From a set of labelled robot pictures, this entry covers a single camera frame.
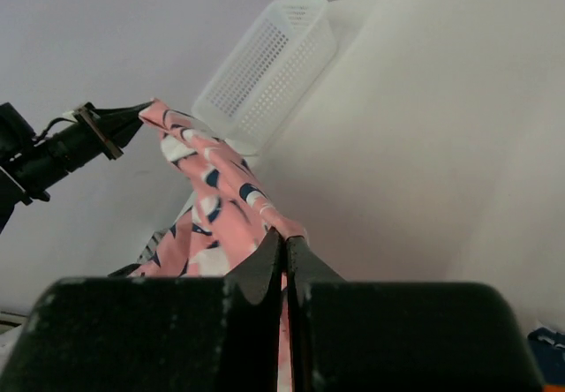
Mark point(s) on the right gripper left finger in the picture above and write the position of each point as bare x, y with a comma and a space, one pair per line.
155, 333

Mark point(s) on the pink star patterned shorts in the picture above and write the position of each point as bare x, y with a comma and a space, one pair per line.
230, 214

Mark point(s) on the blue orange patterned shorts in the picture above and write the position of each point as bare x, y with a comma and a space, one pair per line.
547, 346

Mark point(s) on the white plastic basket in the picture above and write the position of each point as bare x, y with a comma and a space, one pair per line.
261, 81

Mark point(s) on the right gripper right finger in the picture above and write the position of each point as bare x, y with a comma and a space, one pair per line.
400, 336

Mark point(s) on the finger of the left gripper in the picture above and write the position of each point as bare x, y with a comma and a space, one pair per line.
123, 113

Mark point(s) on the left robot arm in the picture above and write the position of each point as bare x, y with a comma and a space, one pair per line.
33, 162

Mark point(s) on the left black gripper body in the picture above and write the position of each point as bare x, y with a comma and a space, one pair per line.
111, 135

